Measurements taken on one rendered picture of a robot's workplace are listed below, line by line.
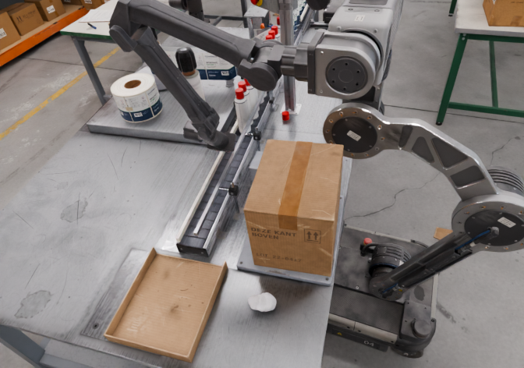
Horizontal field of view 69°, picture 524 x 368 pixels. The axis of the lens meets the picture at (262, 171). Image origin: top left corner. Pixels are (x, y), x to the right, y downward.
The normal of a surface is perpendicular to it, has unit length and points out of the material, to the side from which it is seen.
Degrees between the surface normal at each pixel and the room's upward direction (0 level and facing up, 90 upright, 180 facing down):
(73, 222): 0
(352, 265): 0
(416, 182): 0
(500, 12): 90
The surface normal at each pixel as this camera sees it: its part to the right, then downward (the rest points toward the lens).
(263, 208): -0.09, -0.72
